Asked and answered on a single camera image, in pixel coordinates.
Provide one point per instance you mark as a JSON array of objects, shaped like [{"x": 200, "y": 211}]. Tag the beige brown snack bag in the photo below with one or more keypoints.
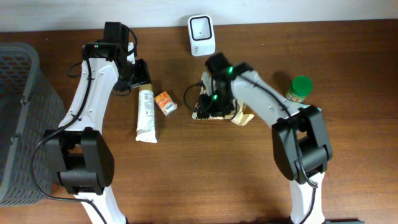
[{"x": 239, "y": 115}]

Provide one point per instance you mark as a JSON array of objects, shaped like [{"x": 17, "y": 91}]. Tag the white tube gold cap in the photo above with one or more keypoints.
[{"x": 146, "y": 115}]

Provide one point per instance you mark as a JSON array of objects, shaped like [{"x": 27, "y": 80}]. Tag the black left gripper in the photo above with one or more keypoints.
[{"x": 144, "y": 75}]

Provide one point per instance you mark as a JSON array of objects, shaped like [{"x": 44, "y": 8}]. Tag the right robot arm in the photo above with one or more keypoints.
[{"x": 301, "y": 147}]

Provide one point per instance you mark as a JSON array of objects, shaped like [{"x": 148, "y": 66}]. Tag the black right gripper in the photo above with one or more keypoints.
[{"x": 204, "y": 106}]

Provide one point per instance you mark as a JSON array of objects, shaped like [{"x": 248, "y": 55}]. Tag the orange small carton box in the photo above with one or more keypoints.
[{"x": 165, "y": 103}]

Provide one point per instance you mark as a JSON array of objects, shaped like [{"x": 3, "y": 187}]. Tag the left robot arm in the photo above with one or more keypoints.
[{"x": 78, "y": 156}]

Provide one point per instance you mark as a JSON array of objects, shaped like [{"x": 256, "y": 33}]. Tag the teal snack packet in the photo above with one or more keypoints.
[{"x": 313, "y": 107}]

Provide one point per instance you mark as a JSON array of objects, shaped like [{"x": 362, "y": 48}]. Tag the white barcode scanner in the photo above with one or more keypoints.
[{"x": 201, "y": 34}]

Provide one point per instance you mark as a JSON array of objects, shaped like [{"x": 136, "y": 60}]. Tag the grey plastic mesh basket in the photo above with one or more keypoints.
[{"x": 29, "y": 106}]

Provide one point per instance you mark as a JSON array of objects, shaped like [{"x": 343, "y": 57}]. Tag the green lid jar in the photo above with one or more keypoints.
[{"x": 299, "y": 89}]

